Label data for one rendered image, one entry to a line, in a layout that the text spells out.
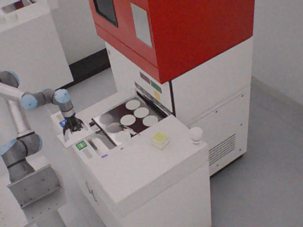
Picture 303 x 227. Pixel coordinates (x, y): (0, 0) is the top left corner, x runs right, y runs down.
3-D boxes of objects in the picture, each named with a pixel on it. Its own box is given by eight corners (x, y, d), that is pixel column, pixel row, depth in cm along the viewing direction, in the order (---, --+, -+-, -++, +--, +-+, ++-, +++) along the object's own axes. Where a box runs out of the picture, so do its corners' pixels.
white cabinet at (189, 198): (141, 156, 338) (126, 88, 284) (212, 232, 273) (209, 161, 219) (80, 194, 316) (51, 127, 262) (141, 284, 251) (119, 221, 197)
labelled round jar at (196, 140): (197, 136, 215) (196, 125, 209) (205, 142, 211) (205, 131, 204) (188, 142, 213) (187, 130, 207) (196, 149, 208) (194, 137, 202)
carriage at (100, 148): (89, 127, 251) (87, 125, 249) (115, 159, 226) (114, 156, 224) (79, 133, 248) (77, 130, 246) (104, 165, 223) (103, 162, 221)
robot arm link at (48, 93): (33, 89, 200) (48, 94, 195) (48, 86, 210) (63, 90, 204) (33, 103, 203) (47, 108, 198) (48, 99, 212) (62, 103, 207)
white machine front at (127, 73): (116, 75, 297) (105, 32, 271) (177, 128, 243) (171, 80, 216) (112, 76, 296) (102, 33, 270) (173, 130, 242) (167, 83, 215)
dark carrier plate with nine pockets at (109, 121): (135, 96, 262) (135, 96, 261) (164, 122, 239) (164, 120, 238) (93, 119, 250) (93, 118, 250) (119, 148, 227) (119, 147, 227)
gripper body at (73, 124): (72, 136, 210) (66, 121, 202) (65, 128, 216) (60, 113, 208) (83, 129, 213) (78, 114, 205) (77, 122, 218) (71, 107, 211)
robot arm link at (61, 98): (59, 86, 201) (70, 90, 197) (64, 101, 208) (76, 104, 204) (50, 94, 196) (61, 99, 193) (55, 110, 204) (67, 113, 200)
